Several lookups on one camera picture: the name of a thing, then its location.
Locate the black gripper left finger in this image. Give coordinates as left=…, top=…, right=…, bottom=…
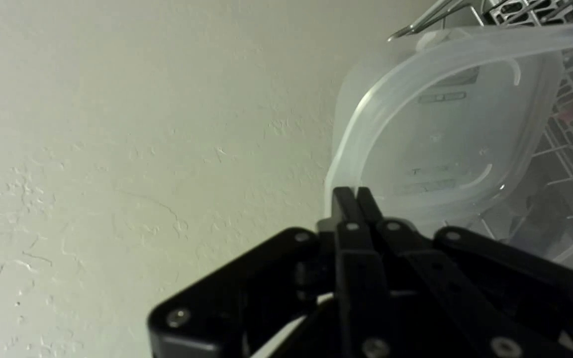
left=144, top=187, right=367, bottom=358

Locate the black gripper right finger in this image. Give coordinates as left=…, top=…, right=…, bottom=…
left=355, top=187, right=573, bottom=358

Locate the clear plastic bowl container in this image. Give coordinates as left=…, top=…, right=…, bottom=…
left=323, top=24, right=573, bottom=263

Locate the upper wire dishwasher rack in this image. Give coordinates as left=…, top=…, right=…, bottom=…
left=393, top=0, right=573, bottom=267

